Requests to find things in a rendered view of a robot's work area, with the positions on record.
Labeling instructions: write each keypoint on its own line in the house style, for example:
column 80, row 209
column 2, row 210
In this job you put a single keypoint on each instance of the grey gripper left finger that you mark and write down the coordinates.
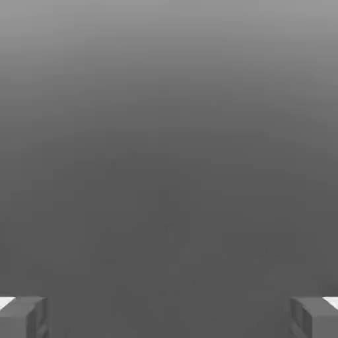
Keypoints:
column 21, row 317

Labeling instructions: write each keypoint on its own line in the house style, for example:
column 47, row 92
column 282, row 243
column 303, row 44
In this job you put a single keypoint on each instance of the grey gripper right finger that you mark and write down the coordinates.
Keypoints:
column 317, row 317

